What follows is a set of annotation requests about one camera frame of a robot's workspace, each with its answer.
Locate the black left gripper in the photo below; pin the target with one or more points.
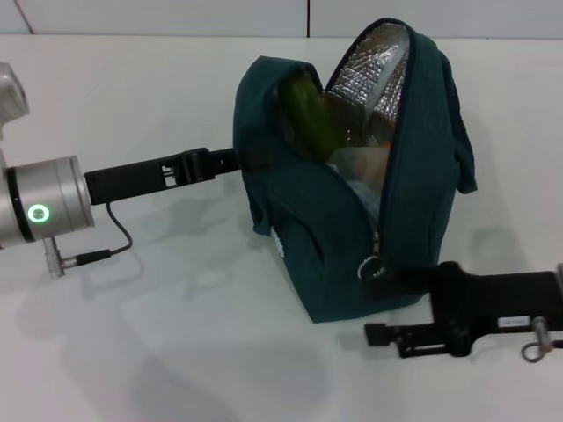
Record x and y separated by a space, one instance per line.
132 178

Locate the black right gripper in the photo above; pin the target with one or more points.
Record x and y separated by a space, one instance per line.
484 303

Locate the green cucumber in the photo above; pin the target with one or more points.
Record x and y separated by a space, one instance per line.
312 118

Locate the teal insulated lunch bag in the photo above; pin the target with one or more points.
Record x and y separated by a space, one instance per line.
418 198

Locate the clear container with blue-rimmed lid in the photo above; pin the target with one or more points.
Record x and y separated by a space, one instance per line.
363 198

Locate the orange yellow pear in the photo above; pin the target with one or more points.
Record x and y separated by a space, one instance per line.
369 167

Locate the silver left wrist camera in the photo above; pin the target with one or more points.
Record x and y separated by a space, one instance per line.
11 96

